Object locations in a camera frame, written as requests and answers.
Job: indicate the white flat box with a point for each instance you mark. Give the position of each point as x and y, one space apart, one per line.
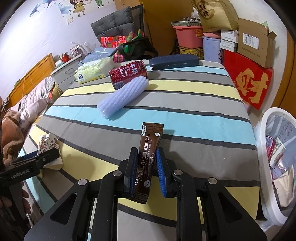
229 41
229 34
228 48

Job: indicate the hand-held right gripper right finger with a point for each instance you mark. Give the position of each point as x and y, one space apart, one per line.
160 171

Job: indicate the black office chair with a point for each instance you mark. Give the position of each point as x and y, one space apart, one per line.
138 49

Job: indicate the white plastic bag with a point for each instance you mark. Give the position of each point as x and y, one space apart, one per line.
89 47

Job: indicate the cartoon wall sticker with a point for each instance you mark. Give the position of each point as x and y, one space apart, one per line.
78 7

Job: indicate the open cardboard box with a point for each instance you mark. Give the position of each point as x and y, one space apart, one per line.
252 41

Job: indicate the red plaid cloth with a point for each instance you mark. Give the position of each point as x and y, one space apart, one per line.
108 40

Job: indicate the dark blue glasses case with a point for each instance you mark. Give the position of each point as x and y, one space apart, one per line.
173 62

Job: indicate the red drink can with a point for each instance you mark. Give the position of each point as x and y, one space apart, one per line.
126 74
270 148

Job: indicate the white foam fruit net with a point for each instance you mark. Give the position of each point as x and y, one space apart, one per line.
120 99

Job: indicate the blue round storage bin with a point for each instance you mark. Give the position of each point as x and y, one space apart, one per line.
211 49

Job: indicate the red container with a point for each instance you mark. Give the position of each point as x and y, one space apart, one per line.
65 58

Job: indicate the person's left hand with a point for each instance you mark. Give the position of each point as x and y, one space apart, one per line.
26 199

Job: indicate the striped flat box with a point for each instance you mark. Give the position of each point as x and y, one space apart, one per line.
185 23

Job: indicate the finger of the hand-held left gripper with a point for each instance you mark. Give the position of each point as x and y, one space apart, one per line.
47 157
23 159

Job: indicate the red box with gold print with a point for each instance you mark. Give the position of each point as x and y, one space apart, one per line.
247 78

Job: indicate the yellow tissue pack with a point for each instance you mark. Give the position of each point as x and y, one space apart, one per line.
92 70

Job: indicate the brown paper bag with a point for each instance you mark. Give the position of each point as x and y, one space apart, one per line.
215 18

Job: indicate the yellow patterned box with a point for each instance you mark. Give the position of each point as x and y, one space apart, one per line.
190 52

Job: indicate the grey plastic bin liner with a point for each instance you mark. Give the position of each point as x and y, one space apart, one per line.
284 129

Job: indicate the white waste basket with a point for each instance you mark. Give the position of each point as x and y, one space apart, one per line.
266 204

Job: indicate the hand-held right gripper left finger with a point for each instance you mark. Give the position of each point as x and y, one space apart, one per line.
133 176

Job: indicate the wooden door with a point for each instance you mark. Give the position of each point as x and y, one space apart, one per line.
286 81

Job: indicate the grey drawer cabinet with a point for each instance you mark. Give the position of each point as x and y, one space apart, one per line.
64 76

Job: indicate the grey quilted cushion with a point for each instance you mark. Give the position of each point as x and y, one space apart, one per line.
111 25

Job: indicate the wooden bed headboard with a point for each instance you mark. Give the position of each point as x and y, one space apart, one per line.
34 74

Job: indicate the white wall socket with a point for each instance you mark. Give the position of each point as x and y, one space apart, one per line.
70 20

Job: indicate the yellow wooden wardrobe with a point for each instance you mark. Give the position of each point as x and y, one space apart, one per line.
159 23

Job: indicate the brown coffee sachet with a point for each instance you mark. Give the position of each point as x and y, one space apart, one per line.
148 150

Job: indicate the pink grey quilt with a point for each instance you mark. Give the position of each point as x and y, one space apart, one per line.
37 102

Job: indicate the pink plastic bucket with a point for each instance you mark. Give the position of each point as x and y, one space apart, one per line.
187 37

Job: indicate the brown knit cloth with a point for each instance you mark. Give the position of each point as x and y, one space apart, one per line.
11 136

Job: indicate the patterned paper cup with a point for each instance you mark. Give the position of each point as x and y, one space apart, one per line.
49 142

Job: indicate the blue folded cloth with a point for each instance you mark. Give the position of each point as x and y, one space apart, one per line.
99 52

